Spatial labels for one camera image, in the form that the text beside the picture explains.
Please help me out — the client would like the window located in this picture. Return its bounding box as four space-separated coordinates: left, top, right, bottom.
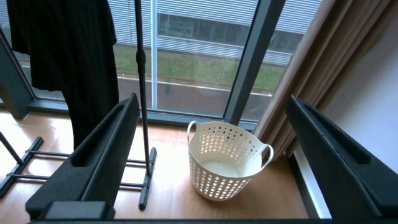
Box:
0 0 323 131

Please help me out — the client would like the black clothes rack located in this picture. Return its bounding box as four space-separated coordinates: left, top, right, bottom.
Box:
0 0 157 211

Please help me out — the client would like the beige curtain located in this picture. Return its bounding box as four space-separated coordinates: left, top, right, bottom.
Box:
253 0 398 159

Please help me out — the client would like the white laundry basket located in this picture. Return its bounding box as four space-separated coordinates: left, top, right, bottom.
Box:
187 120 275 202

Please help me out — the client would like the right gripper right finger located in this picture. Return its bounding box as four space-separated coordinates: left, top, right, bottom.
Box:
285 95 398 219

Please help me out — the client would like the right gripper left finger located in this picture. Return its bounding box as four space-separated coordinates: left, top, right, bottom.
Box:
25 92 141 219

